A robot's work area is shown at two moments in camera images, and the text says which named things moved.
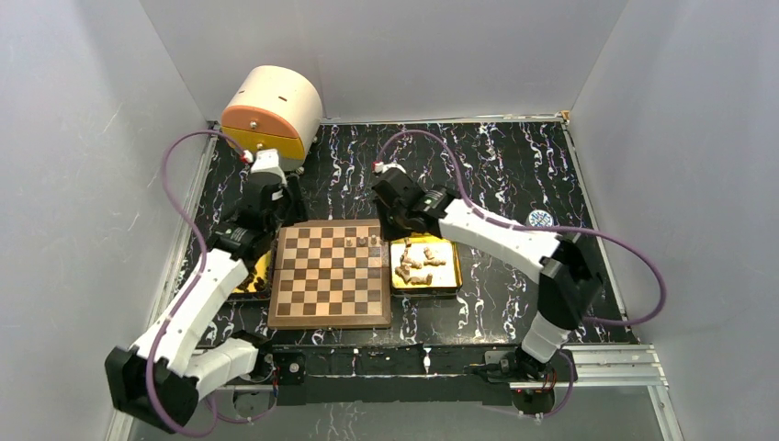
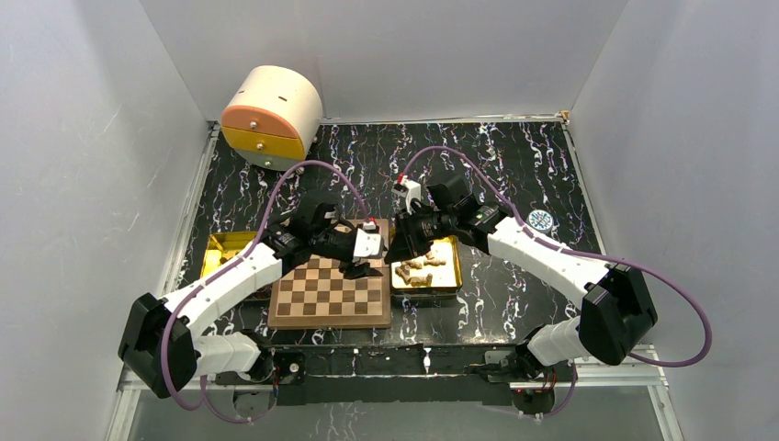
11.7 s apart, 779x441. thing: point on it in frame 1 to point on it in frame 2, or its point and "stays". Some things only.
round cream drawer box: x=275 y=107 stays
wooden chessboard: x=330 y=275 stays
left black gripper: x=291 y=194 to x=351 y=269
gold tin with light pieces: x=424 y=265 stays
